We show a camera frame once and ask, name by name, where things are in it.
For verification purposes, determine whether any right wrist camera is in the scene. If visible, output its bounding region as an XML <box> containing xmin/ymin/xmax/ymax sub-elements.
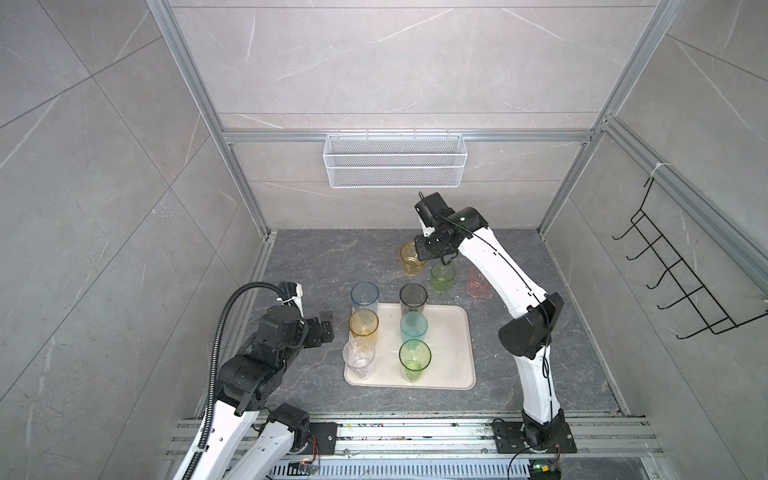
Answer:
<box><xmin>415</xmin><ymin>192</ymin><xmax>455</xmax><ymax>237</ymax></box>

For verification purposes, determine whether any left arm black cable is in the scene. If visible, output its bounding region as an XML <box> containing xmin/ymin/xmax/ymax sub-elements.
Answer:
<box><xmin>179</xmin><ymin>281</ymin><xmax>286</xmax><ymax>480</ymax></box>

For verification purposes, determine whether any white wire basket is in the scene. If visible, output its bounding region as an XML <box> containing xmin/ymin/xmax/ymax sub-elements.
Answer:
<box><xmin>323</xmin><ymin>133</ymin><xmax>468</xmax><ymax>189</ymax></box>

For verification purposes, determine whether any short amber glass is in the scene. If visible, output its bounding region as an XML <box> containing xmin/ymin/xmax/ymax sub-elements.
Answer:
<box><xmin>399</xmin><ymin>240</ymin><xmax>426</xmax><ymax>276</ymax></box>

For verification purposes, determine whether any tall blue glass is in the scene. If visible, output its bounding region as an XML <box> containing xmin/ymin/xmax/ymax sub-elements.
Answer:
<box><xmin>350</xmin><ymin>282</ymin><xmax>380</xmax><ymax>313</ymax></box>

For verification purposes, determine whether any tall amber glass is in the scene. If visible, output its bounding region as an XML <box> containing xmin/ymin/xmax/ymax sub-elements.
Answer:
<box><xmin>348</xmin><ymin>309</ymin><xmax>380</xmax><ymax>345</ymax></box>

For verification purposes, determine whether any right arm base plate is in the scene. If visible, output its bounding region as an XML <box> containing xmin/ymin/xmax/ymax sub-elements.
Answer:
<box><xmin>490</xmin><ymin>419</ymin><xmax>578</xmax><ymax>454</ymax></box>

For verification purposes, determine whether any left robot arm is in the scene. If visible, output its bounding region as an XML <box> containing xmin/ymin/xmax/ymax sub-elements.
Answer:
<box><xmin>174</xmin><ymin>301</ymin><xmax>335</xmax><ymax>479</ymax></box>

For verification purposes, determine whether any tall teal glass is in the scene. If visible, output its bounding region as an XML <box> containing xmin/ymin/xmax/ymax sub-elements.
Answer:
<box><xmin>400</xmin><ymin>311</ymin><xmax>429</xmax><ymax>342</ymax></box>

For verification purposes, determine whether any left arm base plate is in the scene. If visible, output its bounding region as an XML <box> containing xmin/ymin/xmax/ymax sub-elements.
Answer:
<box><xmin>309</xmin><ymin>422</ymin><xmax>339</xmax><ymax>455</ymax></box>

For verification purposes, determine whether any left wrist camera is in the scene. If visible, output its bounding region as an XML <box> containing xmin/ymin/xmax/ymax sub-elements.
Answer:
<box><xmin>277</xmin><ymin>281</ymin><xmax>304</xmax><ymax>316</ymax></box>

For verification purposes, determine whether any black wire hook rack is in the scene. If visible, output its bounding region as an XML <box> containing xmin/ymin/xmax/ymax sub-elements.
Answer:
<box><xmin>611</xmin><ymin>177</ymin><xmax>767</xmax><ymax>340</ymax></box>

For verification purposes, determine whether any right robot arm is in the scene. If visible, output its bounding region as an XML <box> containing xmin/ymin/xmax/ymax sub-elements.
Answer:
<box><xmin>414</xmin><ymin>194</ymin><xmax>567</xmax><ymax>452</ymax></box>

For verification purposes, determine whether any short pink glass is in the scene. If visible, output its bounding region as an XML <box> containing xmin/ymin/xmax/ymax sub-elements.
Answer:
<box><xmin>466</xmin><ymin>266</ymin><xmax>494</xmax><ymax>300</ymax></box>

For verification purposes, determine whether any tall grey glass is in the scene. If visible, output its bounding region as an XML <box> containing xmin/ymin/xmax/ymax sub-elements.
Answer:
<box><xmin>399</xmin><ymin>283</ymin><xmax>428</xmax><ymax>315</ymax></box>

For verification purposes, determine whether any aluminium rail frame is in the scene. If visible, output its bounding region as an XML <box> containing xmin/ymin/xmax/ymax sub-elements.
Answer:
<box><xmin>164</xmin><ymin>412</ymin><xmax>675</xmax><ymax>479</ymax></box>

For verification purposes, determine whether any short green glass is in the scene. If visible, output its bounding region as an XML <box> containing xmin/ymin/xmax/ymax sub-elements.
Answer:
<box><xmin>430</xmin><ymin>262</ymin><xmax>457</xmax><ymax>294</ymax></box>

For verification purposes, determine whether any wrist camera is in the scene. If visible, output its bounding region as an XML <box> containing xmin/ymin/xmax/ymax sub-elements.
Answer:
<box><xmin>415</xmin><ymin>192</ymin><xmax>455</xmax><ymax>237</ymax></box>
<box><xmin>277</xmin><ymin>281</ymin><xmax>304</xmax><ymax>316</ymax></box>

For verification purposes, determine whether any beige tray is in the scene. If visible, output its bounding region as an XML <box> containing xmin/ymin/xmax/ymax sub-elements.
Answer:
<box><xmin>344</xmin><ymin>303</ymin><xmax>476</xmax><ymax>390</ymax></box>

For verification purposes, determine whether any tall green glass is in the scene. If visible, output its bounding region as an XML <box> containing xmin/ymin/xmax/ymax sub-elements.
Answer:
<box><xmin>398</xmin><ymin>339</ymin><xmax>432</xmax><ymax>382</ymax></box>

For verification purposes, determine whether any short clear glass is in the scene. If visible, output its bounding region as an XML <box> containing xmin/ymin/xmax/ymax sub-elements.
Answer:
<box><xmin>342</xmin><ymin>338</ymin><xmax>376</xmax><ymax>379</ymax></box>

